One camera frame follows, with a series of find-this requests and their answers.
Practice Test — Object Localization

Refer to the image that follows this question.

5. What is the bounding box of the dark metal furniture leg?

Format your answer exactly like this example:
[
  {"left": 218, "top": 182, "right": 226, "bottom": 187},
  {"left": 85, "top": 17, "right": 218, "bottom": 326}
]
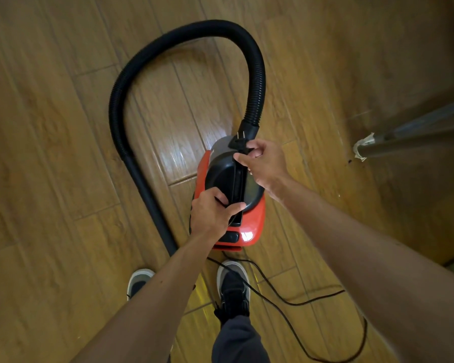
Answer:
[{"left": 357, "top": 123, "right": 454, "bottom": 159}]

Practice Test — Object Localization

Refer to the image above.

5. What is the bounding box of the person's left hand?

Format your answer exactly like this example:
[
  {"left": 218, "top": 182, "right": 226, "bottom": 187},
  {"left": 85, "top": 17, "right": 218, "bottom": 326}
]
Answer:
[{"left": 190, "top": 187, "right": 247, "bottom": 243}]

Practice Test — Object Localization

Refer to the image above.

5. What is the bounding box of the grey trouser leg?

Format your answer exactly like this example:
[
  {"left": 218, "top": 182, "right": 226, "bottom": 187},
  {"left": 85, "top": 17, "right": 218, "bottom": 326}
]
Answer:
[{"left": 211, "top": 315, "right": 271, "bottom": 363}]

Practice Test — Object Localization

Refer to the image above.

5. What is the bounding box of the black vacuum hose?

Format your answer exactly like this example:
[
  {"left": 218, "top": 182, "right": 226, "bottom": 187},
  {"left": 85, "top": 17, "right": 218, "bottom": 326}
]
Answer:
[{"left": 108, "top": 19, "right": 266, "bottom": 257}]

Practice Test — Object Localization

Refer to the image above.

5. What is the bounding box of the white tape scrap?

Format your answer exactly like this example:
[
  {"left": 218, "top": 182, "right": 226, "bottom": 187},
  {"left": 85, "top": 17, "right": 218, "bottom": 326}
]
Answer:
[{"left": 353, "top": 132, "right": 376, "bottom": 162}]

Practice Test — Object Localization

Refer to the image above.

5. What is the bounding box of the red and black vacuum cleaner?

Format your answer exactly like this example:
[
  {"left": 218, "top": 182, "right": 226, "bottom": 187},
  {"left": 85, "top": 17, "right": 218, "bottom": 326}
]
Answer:
[{"left": 191, "top": 136, "right": 266, "bottom": 251}]

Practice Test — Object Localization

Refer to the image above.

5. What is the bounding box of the person's right hand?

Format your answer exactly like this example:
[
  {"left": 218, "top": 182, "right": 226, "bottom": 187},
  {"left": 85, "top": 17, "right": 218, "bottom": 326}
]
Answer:
[{"left": 233, "top": 138, "right": 293, "bottom": 198}]

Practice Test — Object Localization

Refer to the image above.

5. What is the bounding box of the grey metal bar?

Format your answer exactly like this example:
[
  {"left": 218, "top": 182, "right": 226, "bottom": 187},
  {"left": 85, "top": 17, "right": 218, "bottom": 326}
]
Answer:
[{"left": 391, "top": 101, "right": 454, "bottom": 137}]

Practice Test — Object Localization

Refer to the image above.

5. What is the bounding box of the person's right forearm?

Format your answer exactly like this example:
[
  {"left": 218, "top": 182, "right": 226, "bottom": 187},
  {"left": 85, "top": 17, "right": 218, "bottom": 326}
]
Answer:
[{"left": 272, "top": 177, "right": 454, "bottom": 363}]

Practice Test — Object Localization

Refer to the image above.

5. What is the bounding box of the person's left shoe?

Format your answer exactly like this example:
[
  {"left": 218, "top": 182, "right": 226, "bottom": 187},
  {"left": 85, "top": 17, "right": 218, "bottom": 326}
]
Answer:
[{"left": 127, "top": 268, "right": 156, "bottom": 301}]

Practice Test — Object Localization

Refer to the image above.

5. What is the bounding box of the person's left forearm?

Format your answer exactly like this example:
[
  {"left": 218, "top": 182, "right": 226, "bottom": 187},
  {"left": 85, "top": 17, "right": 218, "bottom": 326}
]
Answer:
[{"left": 71, "top": 232, "right": 228, "bottom": 363}]

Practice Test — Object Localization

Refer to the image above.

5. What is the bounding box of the person's right shoe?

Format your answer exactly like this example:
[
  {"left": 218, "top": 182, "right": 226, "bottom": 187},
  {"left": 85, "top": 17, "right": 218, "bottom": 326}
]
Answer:
[{"left": 214, "top": 260, "right": 251, "bottom": 324}]

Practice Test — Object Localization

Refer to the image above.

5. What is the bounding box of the black power cord with plug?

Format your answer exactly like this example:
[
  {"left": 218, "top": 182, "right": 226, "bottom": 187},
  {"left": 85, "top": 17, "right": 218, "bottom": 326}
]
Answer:
[{"left": 207, "top": 130, "right": 368, "bottom": 363}]

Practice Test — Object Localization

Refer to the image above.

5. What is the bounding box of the person's shoe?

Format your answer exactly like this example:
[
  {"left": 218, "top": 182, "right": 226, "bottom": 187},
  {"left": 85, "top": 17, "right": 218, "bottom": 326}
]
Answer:
[
  {"left": 214, "top": 260, "right": 251, "bottom": 324},
  {"left": 127, "top": 268, "right": 156, "bottom": 301}
]

